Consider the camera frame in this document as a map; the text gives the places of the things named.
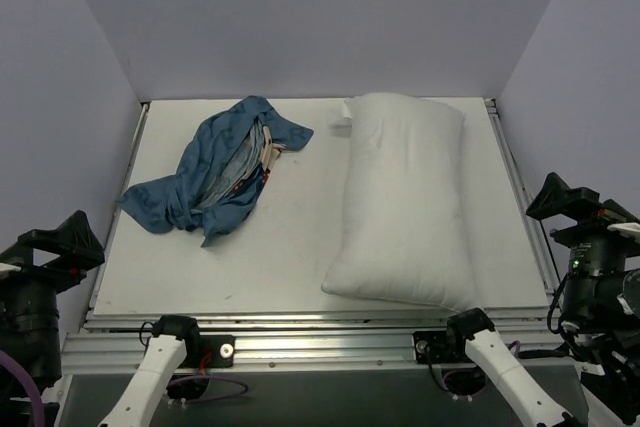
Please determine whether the aluminium right side rail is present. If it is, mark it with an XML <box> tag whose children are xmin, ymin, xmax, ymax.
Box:
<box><xmin>483</xmin><ymin>98</ymin><xmax>562</xmax><ymax>302</ymax></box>

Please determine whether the white pillow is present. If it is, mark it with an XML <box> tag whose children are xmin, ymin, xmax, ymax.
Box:
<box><xmin>322</xmin><ymin>93</ymin><xmax>480</xmax><ymax>311</ymax></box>

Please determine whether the aluminium front rail frame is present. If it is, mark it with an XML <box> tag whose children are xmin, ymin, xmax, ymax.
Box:
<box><xmin>59</xmin><ymin>314</ymin><xmax>599</xmax><ymax>373</ymax></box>

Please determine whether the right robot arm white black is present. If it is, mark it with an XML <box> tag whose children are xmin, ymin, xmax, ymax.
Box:
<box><xmin>443</xmin><ymin>172</ymin><xmax>639</xmax><ymax>426</ymax></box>

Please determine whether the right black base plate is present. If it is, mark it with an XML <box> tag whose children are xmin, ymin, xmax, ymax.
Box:
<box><xmin>412</xmin><ymin>330</ymin><xmax>469</xmax><ymax>365</ymax></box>

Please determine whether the blue patterned pillowcase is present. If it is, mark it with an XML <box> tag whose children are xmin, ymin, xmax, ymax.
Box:
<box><xmin>118</xmin><ymin>96</ymin><xmax>314</xmax><ymax>248</ymax></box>

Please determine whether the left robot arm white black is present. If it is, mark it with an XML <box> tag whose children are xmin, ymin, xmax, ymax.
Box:
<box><xmin>1</xmin><ymin>210</ymin><xmax>202</xmax><ymax>426</ymax></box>

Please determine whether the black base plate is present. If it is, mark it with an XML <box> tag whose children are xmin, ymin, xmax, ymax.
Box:
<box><xmin>184</xmin><ymin>334</ymin><xmax>236</xmax><ymax>371</ymax></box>
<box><xmin>412</xmin><ymin>330</ymin><xmax>469</xmax><ymax>365</ymax></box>

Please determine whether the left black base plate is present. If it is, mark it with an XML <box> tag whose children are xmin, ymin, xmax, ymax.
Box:
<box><xmin>184</xmin><ymin>334</ymin><xmax>236</xmax><ymax>371</ymax></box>

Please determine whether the aluminium left side rail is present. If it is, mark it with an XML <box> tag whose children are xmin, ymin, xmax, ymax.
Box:
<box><xmin>88</xmin><ymin>102</ymin><xmax>151</xmax><ymax>312</ymax></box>

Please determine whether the aluminium rail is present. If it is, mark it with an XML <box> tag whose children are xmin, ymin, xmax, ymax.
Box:
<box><xmin>88</xmin><ymin>102</ymin><xmax>151</xmax><ymax>312</ymax></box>
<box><xmin>483</xmin><ymin>98</ymin><xmax>562</xmax><ymax>302</ymax></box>

